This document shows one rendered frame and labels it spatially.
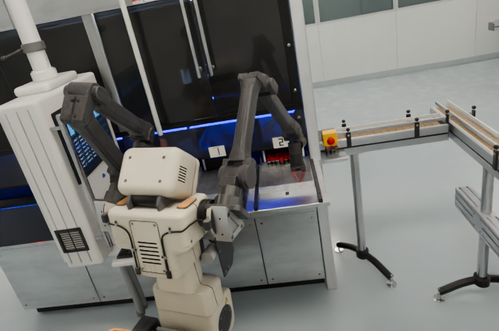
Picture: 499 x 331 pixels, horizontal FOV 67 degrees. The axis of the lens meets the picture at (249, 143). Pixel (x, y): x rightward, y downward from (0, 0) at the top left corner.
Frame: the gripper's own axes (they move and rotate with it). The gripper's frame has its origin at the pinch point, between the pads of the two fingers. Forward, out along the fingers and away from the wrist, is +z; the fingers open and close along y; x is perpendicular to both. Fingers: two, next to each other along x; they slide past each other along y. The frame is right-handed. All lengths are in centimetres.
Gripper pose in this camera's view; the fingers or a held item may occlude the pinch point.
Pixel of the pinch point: (300, 182)
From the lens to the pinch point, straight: 179.1
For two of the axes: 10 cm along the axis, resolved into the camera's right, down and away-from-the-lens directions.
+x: -9.8, 1.6, 1.1
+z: 1.8, 9.6, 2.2
